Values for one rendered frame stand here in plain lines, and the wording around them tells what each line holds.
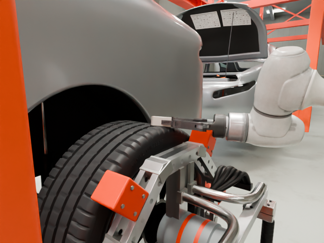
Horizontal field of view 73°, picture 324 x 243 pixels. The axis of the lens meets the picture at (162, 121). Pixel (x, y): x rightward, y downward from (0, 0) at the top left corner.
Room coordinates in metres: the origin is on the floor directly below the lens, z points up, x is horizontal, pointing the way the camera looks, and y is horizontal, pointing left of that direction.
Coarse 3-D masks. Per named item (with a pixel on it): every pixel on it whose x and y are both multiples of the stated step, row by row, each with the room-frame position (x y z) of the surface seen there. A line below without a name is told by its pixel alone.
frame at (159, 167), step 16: (192, 144) 0.69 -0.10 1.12; (160, 160) 0.55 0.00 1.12; (176, 160) 0.57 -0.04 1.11; (192, 160) 0.64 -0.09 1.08; (208, 160) 0.75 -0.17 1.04; (144, 176) 0.52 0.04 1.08; (160, 176) 0.50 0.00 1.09; (208, 176) 0.80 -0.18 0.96; (144, 208) 0.46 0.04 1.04; (112, 224) 0.45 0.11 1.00; (128, 224) 0.44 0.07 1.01; (144, 224) 0.46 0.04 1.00; (112, 240) 0.43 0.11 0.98; (128, 240) 0.42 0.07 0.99
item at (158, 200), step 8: (160, 192) 0.95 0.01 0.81; (160, 200) 0.69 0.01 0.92; (160, 208) 0.75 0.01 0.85; (192, 208) 0.85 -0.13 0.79; (112, 216) 0.49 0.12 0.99; (152, 216) 0.72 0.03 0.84; (160, 216) 0.74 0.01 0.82; (152, 224) 0.71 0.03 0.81; (144, 232) 0.62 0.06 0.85; (152, 232) 0.71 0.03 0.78; (144, 240) 0.62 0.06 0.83; (152, 240) 0.67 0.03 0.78
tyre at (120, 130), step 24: (96, 144) 0.61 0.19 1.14; (120, 144) 0.59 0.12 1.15; (144, 144) 0.59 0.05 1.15; (168, 144) 0.68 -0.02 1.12; (72, 168) 0.57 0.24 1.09; (96, 168) 0.53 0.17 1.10; (120, 168) 0.52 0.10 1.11; (48, 192) 0.55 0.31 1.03; (72, 192) 0.50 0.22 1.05; (48, 216) 0.50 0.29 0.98; (72, 216) 0.47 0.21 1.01; (96, 216) 0.45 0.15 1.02; (48, 240) 0.47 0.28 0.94; (72, 240) 0.43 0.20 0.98; (96, 240) 0.45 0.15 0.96
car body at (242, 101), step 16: (272, 48) 4.19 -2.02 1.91; (208, 64) 5.59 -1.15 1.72; (224, 64) 6.55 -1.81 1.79; (208, 80) 3.20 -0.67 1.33; (224, 80) 3.06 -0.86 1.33; (240, 80) 2.98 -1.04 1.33; (256, 80) 3.00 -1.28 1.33; (208, 96) 3.02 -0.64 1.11; (224, 96) 2.95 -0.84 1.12; (240, 96) 2.91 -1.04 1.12; (208, 112) 3.04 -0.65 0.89; (224, 112) 2.96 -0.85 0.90; (240, 112) 2.93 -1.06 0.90
